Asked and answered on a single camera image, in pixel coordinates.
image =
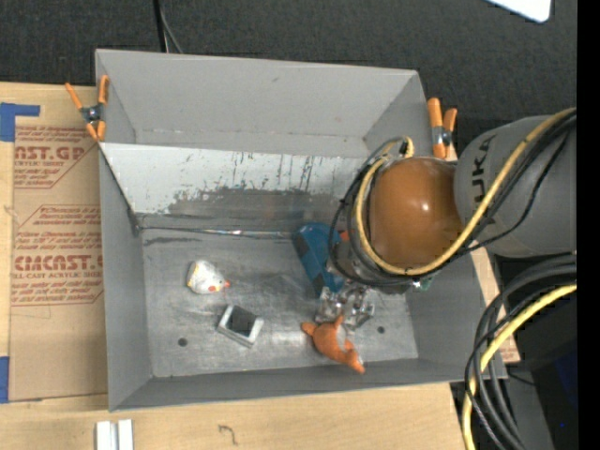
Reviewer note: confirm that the orange toy animal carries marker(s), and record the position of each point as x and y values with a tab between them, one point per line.
330	340

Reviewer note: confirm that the blue and black toy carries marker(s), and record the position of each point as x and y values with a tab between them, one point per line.
313	251

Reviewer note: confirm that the grey and black square box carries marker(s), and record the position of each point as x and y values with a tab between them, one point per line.
240	325

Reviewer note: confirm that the white toy chicken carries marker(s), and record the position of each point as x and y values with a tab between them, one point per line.
204	277

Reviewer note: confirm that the grey metal bin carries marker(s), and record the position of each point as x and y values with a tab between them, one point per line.
244	110

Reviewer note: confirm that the brown cardboard board, red print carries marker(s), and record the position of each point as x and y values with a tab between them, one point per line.
51	345

